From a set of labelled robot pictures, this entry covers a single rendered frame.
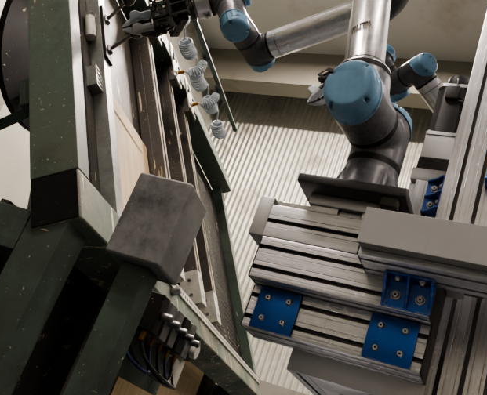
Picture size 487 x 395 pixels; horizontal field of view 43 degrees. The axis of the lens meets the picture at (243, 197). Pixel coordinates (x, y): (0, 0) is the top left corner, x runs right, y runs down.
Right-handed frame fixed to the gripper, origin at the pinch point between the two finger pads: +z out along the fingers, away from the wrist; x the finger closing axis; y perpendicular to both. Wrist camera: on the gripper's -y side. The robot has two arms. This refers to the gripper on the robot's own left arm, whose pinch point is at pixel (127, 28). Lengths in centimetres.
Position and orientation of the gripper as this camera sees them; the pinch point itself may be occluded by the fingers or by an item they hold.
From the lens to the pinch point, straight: 184.2
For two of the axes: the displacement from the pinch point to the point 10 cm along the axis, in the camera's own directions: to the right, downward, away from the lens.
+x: 2.3, 9.6, -1.5
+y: -1.1, -1.3, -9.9
